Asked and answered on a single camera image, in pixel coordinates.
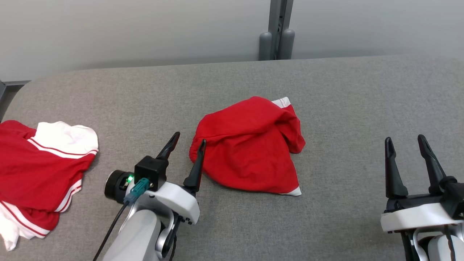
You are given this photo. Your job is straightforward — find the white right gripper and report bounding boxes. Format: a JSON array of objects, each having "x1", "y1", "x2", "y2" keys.
[{"x1": 381, "y1": 134, "x2": 464, "y2": 233}]

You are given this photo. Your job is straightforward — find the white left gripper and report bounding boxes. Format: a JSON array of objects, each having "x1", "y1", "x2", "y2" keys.
[{"x1": 140, "y1": 132, "x2": 207, "y2": 225}]

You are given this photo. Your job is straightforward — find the red shorts with white trim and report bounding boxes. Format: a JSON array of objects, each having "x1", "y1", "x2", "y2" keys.
[{"x1": 189, "y1": 96, "x2": 306, "y2": 196}]

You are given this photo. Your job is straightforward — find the red white basketball jersey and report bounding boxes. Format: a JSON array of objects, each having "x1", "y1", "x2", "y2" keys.
[{"x1": 0, "y1": 120, "x2": 99, "y2": 251}]

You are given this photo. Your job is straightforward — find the black left cable teal plug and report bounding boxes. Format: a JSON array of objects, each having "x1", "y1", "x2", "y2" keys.
[{"x1": 92, "y1": 178, "x2": 151, "y2": 261}]

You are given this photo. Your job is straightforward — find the black cable teal plug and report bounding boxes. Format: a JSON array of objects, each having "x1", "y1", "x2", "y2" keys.
[
  {"x1": 444, "y1": 225, "x2": 458, "y2": 261},
  {"x1": 92, "y1": 178, "x2": 151, "y2": 261}
]

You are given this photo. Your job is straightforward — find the black right cable teal plug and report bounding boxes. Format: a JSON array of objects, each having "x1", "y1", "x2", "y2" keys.
[{"x1": 444, "y1": 225, "x2": 458, "y2": 261}]

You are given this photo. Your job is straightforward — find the grey cylindrical post foot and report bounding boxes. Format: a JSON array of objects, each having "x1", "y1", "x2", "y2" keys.
[
  {"x1": 258, "y1": 32, "x2": 272, "y2": 61},
  {"x1": 279, "y1": 29, "x2": 295, "y2": 60}
]

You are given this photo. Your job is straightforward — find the grey metal partition post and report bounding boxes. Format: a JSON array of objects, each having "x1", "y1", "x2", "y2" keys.
[{"x1": 268, "y1": 0, "x2": 294, "y2": 60}]

